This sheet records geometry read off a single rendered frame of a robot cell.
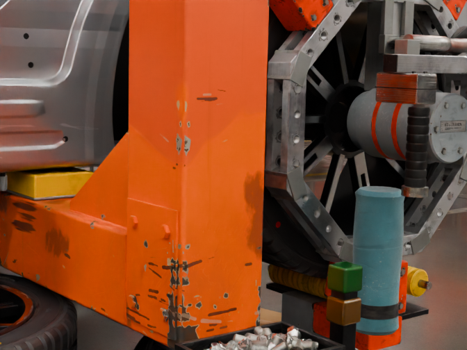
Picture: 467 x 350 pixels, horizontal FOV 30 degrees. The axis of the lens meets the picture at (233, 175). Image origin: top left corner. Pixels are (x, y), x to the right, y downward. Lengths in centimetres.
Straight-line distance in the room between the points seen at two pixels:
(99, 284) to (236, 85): 44
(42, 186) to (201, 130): 55
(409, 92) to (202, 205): 39
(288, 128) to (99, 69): 46
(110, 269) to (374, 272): 46
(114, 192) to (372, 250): 46
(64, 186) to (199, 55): 59
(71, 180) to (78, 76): 21
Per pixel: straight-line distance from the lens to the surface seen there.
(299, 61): 154
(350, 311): 134
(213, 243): 134
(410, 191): 145
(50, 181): 177
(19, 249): 181
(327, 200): 177
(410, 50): 146
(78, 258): 159
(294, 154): 155
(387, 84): 147
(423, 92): 144
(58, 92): 175
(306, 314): 188
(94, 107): 179
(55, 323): 156
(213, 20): 130
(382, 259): 157
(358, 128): 169
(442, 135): 161
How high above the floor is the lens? 97
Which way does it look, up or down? 8 degrees down
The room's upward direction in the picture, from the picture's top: 1 degrees clockwise
